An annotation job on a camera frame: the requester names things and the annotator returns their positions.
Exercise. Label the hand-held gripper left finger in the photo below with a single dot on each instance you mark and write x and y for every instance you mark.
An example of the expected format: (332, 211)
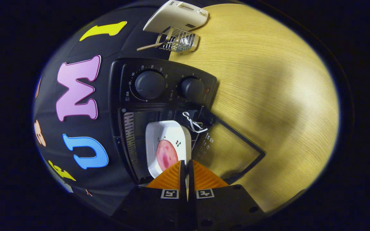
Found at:
(182, 179)

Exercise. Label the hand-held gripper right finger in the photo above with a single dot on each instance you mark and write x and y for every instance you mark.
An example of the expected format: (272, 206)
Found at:
(191, 179)

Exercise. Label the pink ham slice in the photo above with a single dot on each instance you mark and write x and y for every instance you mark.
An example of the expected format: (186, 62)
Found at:
(166, 155)

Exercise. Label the white square plate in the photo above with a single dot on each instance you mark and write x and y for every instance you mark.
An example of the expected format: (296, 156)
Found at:
(165, 131)

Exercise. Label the black toaster oven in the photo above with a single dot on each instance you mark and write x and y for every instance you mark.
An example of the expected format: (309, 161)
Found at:
(172, 69)

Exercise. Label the white bread toaster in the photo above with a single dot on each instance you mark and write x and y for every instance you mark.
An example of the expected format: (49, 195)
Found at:
(178, 19)

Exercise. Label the pink clip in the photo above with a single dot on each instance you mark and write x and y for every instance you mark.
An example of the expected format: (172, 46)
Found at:
(88, 192)

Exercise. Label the wooden stick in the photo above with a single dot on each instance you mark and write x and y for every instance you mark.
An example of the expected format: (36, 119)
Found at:
(146, 47)

